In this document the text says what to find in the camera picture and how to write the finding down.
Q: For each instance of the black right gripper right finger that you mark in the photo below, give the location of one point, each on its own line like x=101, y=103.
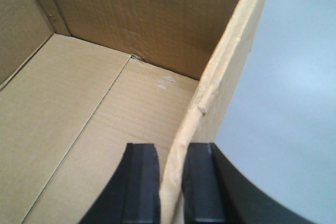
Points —
x=215, y=191

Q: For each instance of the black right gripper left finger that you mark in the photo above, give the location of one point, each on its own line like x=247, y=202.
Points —
x=131, y=195

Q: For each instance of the brown cardboard carton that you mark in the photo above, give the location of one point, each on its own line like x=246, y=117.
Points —
x=80, y=79

